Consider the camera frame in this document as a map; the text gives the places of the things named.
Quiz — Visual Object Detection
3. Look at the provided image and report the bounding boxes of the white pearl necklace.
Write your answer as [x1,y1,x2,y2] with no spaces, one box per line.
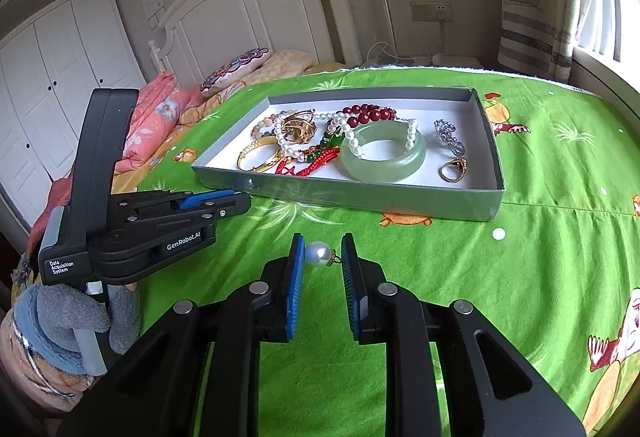
[274,111,420,163]

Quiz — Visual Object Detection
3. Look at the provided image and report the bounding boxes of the pale green jade bangle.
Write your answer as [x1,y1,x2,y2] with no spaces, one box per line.
[340,121,427,183]

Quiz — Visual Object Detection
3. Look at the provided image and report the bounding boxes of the gold bangle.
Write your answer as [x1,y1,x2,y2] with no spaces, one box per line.
[236,136,288,174]

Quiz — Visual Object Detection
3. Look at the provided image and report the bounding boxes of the pink floral quilt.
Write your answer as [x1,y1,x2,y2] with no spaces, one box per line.
[30,72,208,243]

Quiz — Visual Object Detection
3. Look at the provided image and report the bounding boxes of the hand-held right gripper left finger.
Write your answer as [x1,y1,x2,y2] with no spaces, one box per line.
[65,233,307,437]

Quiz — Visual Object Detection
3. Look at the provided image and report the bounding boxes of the white wooden headboard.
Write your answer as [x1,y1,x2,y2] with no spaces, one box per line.
[148,0,362,90]

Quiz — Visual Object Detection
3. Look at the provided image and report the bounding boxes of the grey cardboard box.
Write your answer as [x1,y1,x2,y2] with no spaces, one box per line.
[191,86,506,223]

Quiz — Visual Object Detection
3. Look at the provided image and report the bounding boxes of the dark red bead bracelet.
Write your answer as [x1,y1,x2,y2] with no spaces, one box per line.
[342,102,398,129]

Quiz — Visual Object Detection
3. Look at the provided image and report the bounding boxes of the thin white rod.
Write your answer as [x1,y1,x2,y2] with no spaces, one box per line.
[372,0,399,64]

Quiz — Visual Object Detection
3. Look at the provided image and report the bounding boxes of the white window sill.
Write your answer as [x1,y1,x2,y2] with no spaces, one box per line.
[570,44,640,95]

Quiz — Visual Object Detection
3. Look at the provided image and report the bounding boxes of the white wardrobe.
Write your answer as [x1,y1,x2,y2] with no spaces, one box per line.
[0,0,147,229]

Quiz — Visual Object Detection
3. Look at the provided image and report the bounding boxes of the patterned pillows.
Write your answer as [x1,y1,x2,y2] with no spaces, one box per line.
[180,49,314,125]

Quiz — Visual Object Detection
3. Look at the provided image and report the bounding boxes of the gold openwork ring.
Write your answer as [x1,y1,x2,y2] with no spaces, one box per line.
[439,156,469,183]

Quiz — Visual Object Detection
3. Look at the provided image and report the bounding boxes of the cream printed curtain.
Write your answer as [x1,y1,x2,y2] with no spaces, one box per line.
[492,0,592,85]

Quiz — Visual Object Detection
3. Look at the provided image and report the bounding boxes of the multicolour stone bead bracelet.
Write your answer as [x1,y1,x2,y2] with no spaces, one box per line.
[250,110,291,140]

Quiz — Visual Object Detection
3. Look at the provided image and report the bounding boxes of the wall socket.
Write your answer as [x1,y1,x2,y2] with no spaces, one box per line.
[410,1,453,22]

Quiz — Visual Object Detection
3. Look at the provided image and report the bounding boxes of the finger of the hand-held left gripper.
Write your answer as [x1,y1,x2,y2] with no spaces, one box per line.
[115,189,237,211]
[126,194,253,239]

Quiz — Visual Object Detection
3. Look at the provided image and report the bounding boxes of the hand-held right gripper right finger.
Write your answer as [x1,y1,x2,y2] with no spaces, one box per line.
[341,233,587,437]

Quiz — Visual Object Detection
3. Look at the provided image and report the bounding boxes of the embroidered pillow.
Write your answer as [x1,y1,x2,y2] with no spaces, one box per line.
[200,48,271,97]

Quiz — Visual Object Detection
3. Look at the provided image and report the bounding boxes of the green cartoon printed cloth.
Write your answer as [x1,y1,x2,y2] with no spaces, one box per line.
[130,66,640,437]

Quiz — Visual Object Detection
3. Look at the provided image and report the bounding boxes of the silver filigree brooch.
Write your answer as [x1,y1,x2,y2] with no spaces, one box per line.
[433,118,466,156]

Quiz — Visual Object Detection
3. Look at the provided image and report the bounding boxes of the pearl earring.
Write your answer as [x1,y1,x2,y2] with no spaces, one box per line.
[305,241,343,268]

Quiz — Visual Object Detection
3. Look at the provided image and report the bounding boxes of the white cable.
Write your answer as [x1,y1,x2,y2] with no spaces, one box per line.
[367,20,447,66]

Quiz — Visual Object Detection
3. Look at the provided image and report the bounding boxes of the person's left hand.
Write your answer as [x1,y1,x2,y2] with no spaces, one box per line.
[36,285,142,355]

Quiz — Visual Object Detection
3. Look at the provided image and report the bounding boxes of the green bead bracelet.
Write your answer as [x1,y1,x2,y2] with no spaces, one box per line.
[307,127,346,164]

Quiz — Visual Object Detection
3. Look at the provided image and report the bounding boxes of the person's left forearm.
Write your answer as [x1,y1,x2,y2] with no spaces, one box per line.
[0,302,108,412]

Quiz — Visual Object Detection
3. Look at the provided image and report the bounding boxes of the red cord bracelet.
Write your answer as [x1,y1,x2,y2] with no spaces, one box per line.
[275,144,326,178]

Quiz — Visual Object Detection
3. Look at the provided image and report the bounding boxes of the gold flower ring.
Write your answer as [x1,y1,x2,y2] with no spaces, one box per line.
[281,112,319,143]

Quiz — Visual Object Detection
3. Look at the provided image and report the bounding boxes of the white wall notice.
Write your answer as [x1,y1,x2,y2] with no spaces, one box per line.
[142,0,166,26]

